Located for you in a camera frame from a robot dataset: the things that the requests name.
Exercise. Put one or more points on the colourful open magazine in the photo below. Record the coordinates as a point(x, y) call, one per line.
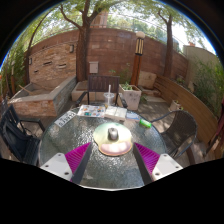
point(90, 111)

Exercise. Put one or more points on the white open book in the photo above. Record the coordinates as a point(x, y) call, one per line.
point(115, 113)

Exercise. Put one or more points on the white square planter with plant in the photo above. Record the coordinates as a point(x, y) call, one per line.
point(131, 98)

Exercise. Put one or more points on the black wall lamp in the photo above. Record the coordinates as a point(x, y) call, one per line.
point(71, 48)
point(30, 61)

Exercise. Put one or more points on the stone raised garden bed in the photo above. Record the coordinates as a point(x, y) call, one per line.
point(40, 106)

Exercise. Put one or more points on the white license plate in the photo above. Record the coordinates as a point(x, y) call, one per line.
point(65, 118)

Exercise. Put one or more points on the grey wall utility box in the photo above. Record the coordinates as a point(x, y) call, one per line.
point(93, 67)

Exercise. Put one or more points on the grey black computer mouse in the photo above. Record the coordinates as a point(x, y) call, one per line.
point(113, 134)

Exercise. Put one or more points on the green tissue packet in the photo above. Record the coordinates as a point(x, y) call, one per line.
point(145, 123)

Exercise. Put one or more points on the clear plastic cup with straw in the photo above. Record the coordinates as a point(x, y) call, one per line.
point(108, 99)

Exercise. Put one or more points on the slim tree trunk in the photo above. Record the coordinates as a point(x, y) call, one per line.
point(168, 53)

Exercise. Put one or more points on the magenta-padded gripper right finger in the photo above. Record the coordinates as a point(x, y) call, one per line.
point(165, 165)

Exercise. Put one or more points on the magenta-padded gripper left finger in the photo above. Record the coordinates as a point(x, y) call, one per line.
point(58, 165)

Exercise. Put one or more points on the small blue white booklet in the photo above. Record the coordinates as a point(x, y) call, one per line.
point(132, 116)

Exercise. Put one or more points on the wooden garden lamp post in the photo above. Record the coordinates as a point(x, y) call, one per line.
point(137, 63)

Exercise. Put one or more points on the curved wooden bench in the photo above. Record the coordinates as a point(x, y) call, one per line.
point(190, 103)

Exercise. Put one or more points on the beige stone block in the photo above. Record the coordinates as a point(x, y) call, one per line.
point(147, 80)

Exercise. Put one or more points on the dark wooden slatted chair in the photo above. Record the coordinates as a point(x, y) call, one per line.
point(100, 83)

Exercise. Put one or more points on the large forked tree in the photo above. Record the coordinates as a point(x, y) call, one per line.
point(81, 53)

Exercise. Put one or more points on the black metal chair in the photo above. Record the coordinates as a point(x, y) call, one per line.
point(16, 140)

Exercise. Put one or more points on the dark wicker chair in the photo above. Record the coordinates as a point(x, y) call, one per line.
point(181, 130)

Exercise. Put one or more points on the small white plant pot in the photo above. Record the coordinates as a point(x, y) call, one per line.
point(175, 105)

